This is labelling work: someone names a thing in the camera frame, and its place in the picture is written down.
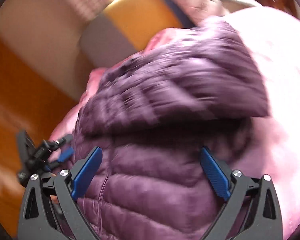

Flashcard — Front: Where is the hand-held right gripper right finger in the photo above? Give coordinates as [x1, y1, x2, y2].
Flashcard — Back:
[199, 146, 283, 240]

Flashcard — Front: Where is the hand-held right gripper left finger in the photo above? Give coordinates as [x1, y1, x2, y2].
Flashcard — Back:
[17, 147, 103, 240]

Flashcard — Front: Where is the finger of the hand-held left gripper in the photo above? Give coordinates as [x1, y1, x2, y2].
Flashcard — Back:
[47, 134, 74, 151]
[49, 146, 75, 170]

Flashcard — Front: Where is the purple down jacket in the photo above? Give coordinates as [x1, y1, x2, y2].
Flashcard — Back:
[72, 19, 271, 240]

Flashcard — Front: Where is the pink bed sheet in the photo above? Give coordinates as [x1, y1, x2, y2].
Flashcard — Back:
[49, 6, 300, 240]

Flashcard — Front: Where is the grey yellow blue headboard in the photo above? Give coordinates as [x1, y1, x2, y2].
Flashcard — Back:
[79, 0, 199, 66]

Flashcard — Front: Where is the pink deer print pillow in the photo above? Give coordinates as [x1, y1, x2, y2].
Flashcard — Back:
[180, 0, 229, 28]

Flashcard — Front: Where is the grey curved bed rail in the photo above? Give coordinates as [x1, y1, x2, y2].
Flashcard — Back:
[214, 0, 261, 8]

